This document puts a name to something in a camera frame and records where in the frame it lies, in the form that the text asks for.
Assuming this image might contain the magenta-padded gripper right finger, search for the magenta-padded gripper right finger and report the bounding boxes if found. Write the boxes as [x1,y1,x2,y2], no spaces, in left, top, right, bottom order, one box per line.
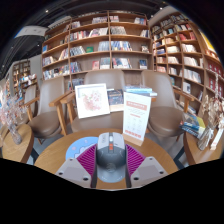
[125,143,169,189]

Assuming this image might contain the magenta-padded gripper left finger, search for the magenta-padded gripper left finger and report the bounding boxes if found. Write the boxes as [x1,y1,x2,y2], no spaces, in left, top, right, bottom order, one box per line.
[54,143,99,190]

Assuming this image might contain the grey computer mouse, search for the grey computer mouse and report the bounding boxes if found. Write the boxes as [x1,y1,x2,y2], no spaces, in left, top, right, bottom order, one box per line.
[95,131,128,184]

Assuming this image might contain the round blue mouse pad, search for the round blue mouse pad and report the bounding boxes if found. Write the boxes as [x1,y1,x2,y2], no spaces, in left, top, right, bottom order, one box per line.
[65,135,99,161]

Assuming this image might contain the brown padded wooden armchair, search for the brown padded wooden armchair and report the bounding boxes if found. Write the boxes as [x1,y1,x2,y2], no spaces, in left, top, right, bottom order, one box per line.
[61,68,158,134]
[141,69,196,143]
[22,76,73,144]

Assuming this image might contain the round wooden side table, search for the round wooden side table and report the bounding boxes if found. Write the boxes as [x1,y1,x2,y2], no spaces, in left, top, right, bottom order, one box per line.
[0,123,35,164]
[182,128,224,167]

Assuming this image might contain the white red sign wooden base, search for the white red sign wooden base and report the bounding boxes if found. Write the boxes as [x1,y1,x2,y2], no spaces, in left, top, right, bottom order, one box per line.
[122,91,152,147]

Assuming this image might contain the glass vase pale dried flowers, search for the glass vase pale dried flowers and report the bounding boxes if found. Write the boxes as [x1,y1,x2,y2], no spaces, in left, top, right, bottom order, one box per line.
[196,73,224,152]

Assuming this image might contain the stack of blue books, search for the stack of blue books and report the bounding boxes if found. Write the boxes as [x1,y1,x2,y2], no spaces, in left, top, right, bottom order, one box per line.
[180,111,207,139]

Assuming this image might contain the glass vase pink dried flowers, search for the glass vase pink dried flowers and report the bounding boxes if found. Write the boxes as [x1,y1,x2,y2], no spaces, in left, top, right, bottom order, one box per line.
[0,84,28,146]

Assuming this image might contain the white framed floral picture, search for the white framed floral picture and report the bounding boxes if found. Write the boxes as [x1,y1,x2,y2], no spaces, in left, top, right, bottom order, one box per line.
[74,82,111,120]

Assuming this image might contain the small white table sign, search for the small white table sign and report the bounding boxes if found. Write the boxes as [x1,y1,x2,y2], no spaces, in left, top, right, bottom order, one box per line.
[209,118,224,151]

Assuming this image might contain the dark-covered standing book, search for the dark-covered standing book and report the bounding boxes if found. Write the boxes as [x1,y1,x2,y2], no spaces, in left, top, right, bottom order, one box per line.
[107,88,125,113]

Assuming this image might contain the flat stack of teal books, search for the flat stack of teal books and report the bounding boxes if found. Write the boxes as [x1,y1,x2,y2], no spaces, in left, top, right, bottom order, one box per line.
[123,84,158,98]

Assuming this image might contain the small distant wooden bookshelf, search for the small distant wooden bookshelf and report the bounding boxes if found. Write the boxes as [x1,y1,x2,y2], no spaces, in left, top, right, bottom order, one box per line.
[11,59,38,98]

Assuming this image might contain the angled wooden bookshelf unit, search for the angled wooden bookshelf unit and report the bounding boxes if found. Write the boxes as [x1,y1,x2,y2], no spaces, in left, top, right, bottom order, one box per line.
[149,12,224,114]

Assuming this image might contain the wide wooden bookshelf unit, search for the wide wooden bookshelf unit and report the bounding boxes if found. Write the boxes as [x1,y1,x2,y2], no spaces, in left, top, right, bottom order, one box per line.
[40,9,155,91]

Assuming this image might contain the white hanging ceiling panel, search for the white hanging ceiling panel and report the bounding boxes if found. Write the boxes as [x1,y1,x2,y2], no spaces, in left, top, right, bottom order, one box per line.
[14,24,48,38]

